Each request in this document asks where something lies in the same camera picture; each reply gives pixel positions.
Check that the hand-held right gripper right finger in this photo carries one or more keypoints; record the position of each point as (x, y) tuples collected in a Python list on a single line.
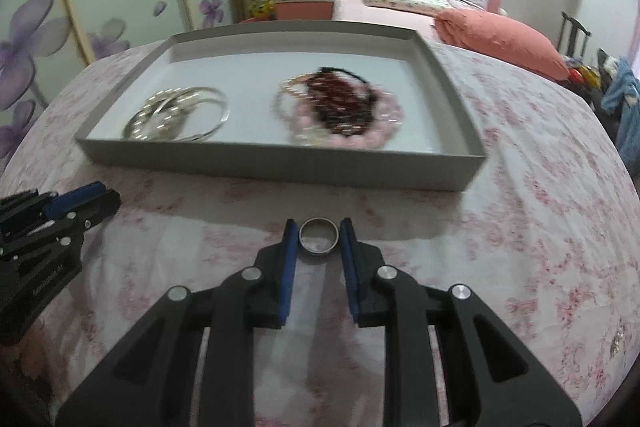
[(351, 272)]

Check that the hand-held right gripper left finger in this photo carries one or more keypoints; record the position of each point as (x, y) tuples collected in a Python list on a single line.
[(287, 272)]

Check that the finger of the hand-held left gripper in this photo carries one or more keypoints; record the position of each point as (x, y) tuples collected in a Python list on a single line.
[(97, 209), (75, 199)]

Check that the grey cardboard box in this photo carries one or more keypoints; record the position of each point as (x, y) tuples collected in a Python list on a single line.
[(280, 167)]

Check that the thin silver bangle with pearl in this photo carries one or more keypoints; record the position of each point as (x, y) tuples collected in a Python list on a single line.
[(222, 114)]

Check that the floral pink bedsheet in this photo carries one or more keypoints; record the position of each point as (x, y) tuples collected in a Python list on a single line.
[(525, 207)]

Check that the pink nightstand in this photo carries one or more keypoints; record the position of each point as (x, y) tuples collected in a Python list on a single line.
[(302, 9)]

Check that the small pearl brooch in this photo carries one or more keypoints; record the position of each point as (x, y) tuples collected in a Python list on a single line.
[(618, 341)]

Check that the coral pink pillow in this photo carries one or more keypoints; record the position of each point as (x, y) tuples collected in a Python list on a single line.
[(500, 39)]

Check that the colourful toys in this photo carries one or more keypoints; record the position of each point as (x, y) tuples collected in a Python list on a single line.
[(585, 74)]

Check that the blue garment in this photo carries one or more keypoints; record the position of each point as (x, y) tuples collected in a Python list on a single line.
[(625, 107)]

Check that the dark wooden chair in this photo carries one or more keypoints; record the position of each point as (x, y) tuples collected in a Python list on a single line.
[(575, 34)]

